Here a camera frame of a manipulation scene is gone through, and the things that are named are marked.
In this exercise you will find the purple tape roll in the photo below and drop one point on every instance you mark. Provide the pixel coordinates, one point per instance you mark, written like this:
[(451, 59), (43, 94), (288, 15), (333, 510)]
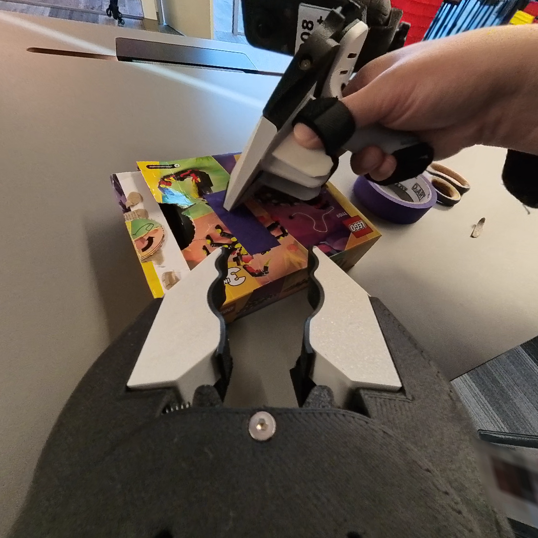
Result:
[(391, 206)]

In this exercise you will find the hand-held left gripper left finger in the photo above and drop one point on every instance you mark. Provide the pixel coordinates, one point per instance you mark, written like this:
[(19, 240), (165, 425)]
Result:
[(176, 336)]

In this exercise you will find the yellow purple toy set box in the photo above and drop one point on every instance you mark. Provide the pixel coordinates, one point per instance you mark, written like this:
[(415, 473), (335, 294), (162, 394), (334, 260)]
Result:
[(260, 235)]

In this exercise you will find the stack of red bins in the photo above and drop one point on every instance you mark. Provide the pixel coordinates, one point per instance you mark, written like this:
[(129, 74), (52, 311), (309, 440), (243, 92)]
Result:
[(420, 17)]

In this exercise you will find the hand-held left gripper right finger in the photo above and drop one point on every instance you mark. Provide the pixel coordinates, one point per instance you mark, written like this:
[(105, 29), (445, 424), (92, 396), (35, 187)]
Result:
[(349, 336)]

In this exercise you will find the small tan scrap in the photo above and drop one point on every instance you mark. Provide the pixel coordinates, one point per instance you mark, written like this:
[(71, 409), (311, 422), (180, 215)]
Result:
[(478, 228)]

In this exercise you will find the person's right forearm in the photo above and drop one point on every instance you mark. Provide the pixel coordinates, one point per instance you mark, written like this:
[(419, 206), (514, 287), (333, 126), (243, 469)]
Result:
[(521, 180)]

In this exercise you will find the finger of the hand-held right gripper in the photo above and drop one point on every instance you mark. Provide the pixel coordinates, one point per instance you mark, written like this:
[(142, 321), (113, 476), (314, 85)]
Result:
[(294, 176), (248, 168)]

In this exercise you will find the grey yellow scissors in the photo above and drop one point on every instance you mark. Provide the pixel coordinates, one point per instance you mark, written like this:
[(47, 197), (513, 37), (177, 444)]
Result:
[(449, 185)]

